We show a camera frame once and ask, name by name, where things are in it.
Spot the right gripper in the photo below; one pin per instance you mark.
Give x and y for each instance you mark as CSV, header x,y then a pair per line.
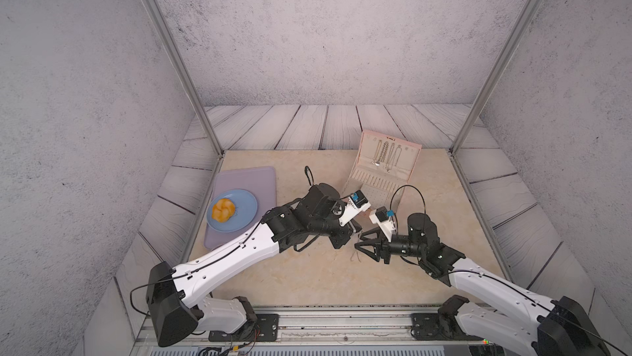
x,y
381,246

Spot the blue plate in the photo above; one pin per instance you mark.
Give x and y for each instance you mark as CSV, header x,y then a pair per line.
x,y
246,209

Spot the aluminium rail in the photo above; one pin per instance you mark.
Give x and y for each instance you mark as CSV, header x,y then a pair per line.
x,y
356,330

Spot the frame post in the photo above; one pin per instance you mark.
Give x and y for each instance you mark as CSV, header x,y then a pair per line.
x,y
525,17
158,20

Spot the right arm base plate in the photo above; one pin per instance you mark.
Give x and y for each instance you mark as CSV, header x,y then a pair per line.
x,y
437,327

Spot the left frame post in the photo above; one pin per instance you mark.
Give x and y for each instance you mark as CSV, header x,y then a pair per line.
x,y
158,20

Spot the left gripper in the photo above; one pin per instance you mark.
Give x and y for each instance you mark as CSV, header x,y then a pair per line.
x,y
345,232

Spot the yellow bread bun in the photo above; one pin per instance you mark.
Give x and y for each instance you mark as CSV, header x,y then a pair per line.
x,y
223,210

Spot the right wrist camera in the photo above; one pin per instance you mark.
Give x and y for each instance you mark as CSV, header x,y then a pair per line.
x,y
384,218

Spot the pink jewelry box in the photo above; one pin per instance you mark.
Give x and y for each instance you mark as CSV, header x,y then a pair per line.
x,y
382,166

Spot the right frame post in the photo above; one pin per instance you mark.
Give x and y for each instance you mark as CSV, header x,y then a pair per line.
x,y
525,17

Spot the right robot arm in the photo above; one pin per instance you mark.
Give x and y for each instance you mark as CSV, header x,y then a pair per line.
x,y
490,307

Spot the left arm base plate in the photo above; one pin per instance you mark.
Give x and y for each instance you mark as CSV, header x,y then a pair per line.
x,y
263,329

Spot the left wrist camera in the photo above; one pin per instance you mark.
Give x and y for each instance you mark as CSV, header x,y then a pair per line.
x,y
355,204

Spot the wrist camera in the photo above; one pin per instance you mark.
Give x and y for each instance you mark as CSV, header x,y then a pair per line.
x,y
355,204
384,218

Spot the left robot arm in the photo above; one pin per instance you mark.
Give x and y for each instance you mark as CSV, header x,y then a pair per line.
x,y
179,298

